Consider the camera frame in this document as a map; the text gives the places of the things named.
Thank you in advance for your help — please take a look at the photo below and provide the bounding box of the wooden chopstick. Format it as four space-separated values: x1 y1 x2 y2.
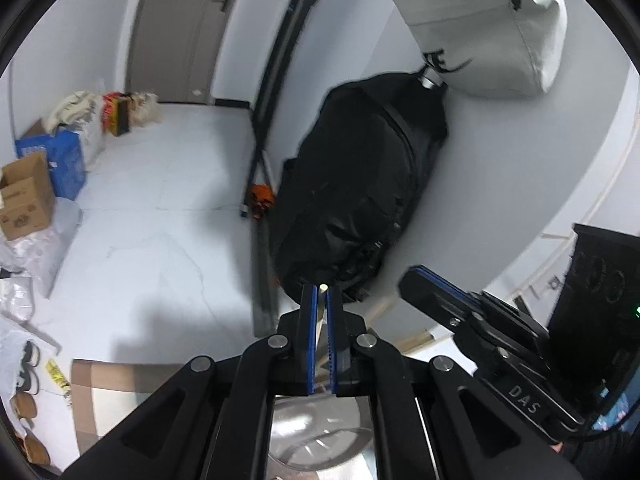
314 284 329 375

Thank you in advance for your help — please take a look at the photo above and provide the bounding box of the grey canvas bag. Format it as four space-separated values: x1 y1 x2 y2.
393 0 567 99

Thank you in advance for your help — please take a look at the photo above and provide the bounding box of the blue cardboard box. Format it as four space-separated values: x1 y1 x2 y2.
15 129 87 200

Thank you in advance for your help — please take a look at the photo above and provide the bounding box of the grey mailer bag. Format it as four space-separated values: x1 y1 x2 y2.
9 197 82 298

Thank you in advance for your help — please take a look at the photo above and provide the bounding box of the white plastic bag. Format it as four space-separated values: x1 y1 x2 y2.
1 238 58 400

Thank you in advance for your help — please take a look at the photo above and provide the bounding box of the grey door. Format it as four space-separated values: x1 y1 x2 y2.
126 0 234 104

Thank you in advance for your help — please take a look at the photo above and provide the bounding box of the black backpack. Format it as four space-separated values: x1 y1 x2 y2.
269 73 448 302

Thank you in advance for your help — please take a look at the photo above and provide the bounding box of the black tripod stand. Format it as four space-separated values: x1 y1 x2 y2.
238 0 342 221

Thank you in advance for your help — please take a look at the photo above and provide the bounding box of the red yellow shopping bag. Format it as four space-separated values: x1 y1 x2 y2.
101 92 131 136

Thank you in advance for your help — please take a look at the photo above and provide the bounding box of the brown shoe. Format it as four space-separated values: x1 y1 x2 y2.
10 392 38 420

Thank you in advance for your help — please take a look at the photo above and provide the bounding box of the brown cardboard box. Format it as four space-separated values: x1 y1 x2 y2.
1 152 55 240

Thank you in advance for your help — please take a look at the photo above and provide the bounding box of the checkered table mat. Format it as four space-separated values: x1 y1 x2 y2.
70 360 182 454

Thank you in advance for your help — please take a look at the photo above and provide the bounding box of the cream cloth bundle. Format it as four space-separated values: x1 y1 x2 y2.
41 90 106 162

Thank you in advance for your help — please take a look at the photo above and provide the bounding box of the grey utensil holder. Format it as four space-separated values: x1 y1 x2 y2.
265 393 378 479

